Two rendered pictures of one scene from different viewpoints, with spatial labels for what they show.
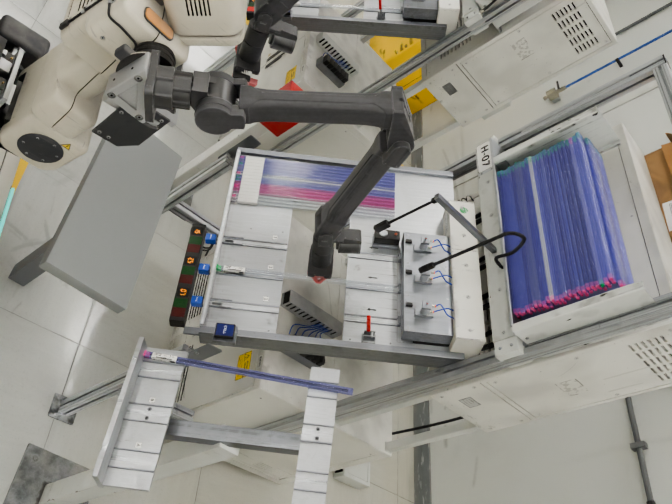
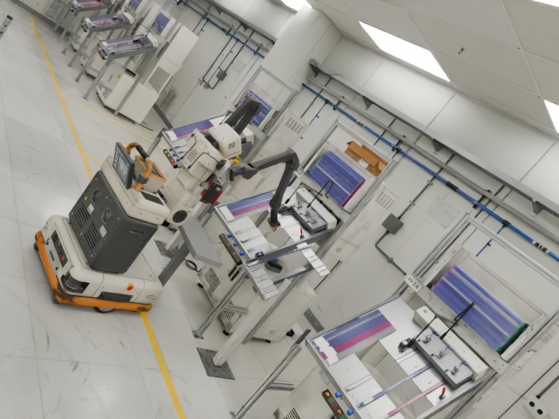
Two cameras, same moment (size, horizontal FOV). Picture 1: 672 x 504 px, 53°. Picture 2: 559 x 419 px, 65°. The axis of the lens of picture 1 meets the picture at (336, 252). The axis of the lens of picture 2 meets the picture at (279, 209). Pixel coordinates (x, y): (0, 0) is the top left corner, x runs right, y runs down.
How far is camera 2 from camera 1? 1.80 m
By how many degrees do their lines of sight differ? 23
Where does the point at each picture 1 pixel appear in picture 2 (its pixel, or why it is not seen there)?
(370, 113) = (287, 156)
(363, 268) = (284, 221)
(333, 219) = (279, 199)
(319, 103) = (273, 159)
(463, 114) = (266, 173)
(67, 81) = (188, 187)
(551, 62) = (290, 140)
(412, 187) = not seen: hidden behind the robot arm
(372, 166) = (288, 174)
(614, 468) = (387, 273)
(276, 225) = (247, 222)
